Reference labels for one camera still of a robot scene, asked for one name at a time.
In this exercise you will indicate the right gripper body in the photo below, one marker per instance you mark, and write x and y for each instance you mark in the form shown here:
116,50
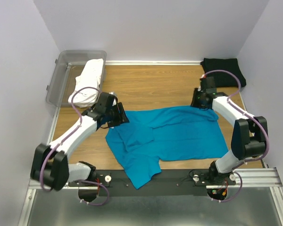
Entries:
196,99

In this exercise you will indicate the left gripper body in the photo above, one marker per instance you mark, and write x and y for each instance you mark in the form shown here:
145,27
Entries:
115,117

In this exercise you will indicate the blue t shirt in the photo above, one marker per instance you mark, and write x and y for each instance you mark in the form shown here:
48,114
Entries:
168,134

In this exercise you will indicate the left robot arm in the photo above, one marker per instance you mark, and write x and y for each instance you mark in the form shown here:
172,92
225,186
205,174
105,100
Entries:
51,165

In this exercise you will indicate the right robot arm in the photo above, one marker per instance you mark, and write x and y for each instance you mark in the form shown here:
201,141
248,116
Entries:
249,139

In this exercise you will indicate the folded black t shirt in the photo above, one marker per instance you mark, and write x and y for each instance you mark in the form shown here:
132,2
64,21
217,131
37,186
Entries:
223,79

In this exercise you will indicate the white t shirt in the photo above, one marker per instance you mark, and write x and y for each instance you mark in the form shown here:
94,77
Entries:
90,77

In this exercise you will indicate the clear plastic bin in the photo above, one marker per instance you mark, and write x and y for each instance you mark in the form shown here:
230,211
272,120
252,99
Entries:
68,65

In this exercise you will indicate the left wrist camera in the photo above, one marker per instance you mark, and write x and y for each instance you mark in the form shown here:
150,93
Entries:
115,101

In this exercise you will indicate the white table edge rail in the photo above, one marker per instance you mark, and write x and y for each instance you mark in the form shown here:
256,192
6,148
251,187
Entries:
145,62

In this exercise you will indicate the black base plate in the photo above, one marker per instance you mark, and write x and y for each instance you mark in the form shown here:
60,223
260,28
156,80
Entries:
167,183

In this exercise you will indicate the aluminium frame rail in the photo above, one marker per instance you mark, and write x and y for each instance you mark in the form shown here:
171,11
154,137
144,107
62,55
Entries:
263,177

